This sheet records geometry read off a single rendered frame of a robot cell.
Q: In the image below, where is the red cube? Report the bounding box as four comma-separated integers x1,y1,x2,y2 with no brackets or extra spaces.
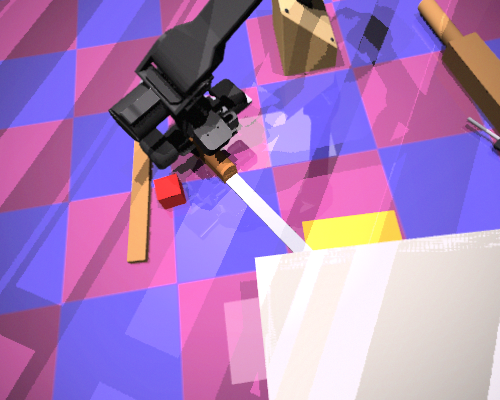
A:
154,174,187,210

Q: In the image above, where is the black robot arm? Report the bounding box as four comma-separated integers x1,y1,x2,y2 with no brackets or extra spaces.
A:
108,0,263,156

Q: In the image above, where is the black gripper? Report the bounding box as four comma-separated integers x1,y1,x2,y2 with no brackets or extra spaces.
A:
139,78,248,170

